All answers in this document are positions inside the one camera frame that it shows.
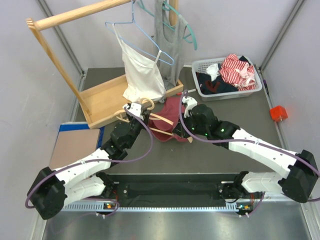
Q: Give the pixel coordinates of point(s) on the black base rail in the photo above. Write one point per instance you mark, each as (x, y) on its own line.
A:
(175, 190)

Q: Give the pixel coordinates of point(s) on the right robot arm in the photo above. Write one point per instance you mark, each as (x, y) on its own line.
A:
(293, 174)

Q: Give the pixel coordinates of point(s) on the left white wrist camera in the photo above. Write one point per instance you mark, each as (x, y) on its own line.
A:
(134, 109)

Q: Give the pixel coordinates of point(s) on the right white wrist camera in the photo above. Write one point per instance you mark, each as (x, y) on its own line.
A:
(189, 103)

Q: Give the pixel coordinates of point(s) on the blue wire hanger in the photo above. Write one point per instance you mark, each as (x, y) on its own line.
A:
(134, 36)

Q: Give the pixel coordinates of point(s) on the white laundry basket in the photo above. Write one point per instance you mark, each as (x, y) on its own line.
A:
(200, 66)

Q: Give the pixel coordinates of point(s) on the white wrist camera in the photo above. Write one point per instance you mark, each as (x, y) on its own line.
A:
(189, 103)
(134, 109)

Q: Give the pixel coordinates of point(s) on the white garment in basket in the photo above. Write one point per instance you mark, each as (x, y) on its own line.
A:
(213, 70)

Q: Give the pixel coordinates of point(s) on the grey tank top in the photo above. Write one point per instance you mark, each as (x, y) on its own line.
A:
(171, 42)

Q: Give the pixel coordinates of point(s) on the wooden clothes hanger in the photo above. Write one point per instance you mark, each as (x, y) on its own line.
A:
(155, 122)

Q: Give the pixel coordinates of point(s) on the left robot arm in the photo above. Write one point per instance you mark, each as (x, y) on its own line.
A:
(53, 189)

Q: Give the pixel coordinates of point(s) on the brown board blue edge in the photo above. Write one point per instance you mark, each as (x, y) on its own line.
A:
(75, 141)

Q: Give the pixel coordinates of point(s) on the red tank top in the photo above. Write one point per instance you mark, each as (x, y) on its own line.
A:
(167, 120)

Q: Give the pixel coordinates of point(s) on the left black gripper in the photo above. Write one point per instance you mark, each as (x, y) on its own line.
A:
(145, 116)

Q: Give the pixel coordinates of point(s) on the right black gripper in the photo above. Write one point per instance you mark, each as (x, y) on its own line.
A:
(179, 130)

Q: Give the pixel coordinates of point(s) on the orange red block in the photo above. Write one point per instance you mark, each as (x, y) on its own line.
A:
(278, 113)

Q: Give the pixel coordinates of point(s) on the dark navy garment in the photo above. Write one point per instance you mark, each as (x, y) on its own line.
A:
(218, 86)

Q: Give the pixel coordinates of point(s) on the red capped white marker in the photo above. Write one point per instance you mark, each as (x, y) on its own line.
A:
(188, 91)

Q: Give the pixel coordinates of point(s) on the white garment on hanger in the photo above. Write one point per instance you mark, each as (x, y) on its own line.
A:
(142, 74)

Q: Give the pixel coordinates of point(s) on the red white striped garment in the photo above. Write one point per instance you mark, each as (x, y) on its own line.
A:
(238, 73)

